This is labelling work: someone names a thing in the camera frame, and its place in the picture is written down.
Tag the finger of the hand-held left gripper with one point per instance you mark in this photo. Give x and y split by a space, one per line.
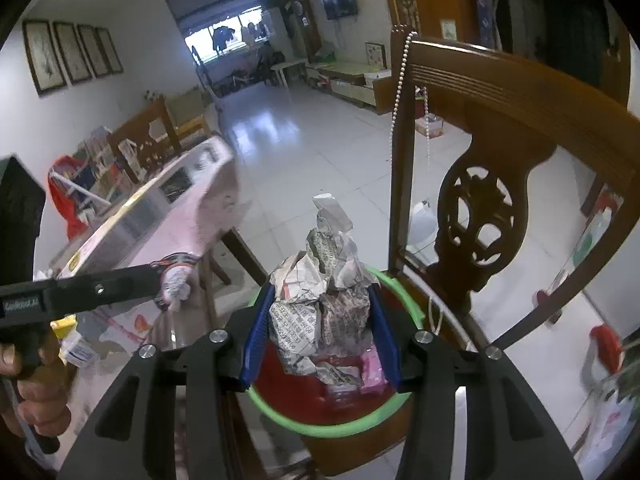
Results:
110 287

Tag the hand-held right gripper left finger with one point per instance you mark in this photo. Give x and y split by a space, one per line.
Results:
257 340

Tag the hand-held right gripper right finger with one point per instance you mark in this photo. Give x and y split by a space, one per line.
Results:
386 345

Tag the red bin with green rim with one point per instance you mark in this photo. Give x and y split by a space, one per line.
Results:
300 410

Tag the newspaper ball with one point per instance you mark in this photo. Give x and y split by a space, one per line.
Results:
320 280

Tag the person's left hand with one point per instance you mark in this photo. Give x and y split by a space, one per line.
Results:
45 390

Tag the pink packet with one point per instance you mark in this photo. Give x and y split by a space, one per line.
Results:
374 372

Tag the red cloth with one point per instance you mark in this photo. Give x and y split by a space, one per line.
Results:
62 195

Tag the small crumpled paper scrap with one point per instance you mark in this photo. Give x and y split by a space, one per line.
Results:
342 376

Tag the round printed dining table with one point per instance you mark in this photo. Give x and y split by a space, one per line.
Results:
130 220

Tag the blue white box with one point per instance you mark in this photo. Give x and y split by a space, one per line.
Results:
77 352

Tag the bookshelf with books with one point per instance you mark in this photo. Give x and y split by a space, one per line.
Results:
105 165

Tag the white hanging pouch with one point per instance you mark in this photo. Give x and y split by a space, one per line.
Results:
422 222

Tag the wooden dining chair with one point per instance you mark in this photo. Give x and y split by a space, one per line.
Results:
145 135

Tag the red capped container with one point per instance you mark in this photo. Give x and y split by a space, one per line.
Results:
606 347

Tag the cardboard box on floor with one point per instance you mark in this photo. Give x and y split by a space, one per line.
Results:
429 125

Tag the green white plastic bottle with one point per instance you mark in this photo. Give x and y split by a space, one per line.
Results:
592 235

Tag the white plastic bag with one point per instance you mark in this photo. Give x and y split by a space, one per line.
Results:
610 425

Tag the carved wooden chair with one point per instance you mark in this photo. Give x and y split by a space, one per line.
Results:
500 110

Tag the low television cabinet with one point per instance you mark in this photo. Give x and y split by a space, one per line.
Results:
350 77

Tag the small white table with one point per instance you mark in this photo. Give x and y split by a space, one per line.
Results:
289 66

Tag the window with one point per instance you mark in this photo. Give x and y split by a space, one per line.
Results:
225 30

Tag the small framed picture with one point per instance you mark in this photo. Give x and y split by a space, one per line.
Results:
375 55

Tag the framed wall picture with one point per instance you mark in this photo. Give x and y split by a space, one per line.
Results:
94 49
72 51
44 55
110 49

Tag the wall mounted television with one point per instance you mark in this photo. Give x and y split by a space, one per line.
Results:
339 2

